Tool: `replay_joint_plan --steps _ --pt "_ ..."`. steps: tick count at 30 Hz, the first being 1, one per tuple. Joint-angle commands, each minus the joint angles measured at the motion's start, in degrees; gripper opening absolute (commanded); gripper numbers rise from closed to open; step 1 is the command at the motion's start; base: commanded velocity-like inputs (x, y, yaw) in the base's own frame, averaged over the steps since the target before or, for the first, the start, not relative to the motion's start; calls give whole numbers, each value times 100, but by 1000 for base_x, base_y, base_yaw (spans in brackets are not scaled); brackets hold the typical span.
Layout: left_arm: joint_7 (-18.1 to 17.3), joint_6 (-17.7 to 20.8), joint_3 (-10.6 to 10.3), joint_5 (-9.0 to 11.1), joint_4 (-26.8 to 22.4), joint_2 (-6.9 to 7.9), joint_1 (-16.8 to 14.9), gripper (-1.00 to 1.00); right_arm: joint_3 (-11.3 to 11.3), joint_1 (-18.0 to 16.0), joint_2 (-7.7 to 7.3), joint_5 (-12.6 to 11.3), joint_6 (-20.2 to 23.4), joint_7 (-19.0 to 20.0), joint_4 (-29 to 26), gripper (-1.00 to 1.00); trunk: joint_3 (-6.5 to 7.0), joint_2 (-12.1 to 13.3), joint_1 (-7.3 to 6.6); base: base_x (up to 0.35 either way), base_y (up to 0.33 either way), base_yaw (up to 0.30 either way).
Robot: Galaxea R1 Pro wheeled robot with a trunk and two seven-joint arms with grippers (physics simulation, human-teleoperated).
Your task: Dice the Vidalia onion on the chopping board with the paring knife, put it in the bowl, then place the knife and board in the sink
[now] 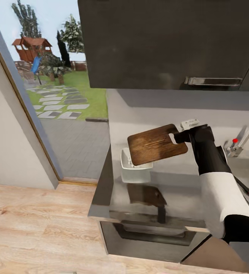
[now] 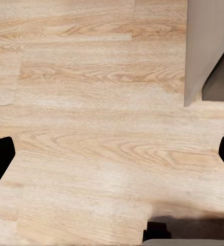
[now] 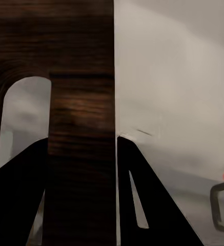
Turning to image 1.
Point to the cutting board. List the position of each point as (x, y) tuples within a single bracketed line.
[(154, 145)]

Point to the fixed window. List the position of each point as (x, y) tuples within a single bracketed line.
[(42, 54)]

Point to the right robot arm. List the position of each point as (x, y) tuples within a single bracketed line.
[(225, 209)]

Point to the bowl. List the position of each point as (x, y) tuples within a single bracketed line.
[(125, 153)]

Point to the drop in sink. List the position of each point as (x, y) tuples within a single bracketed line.
[(240, 165)]

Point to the cabinet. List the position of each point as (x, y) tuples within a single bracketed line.
[(198, 45)]

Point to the dishwasher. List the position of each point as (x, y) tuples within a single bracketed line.
[(150, 242)]

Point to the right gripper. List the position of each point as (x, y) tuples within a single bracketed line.
[(181, 137)]

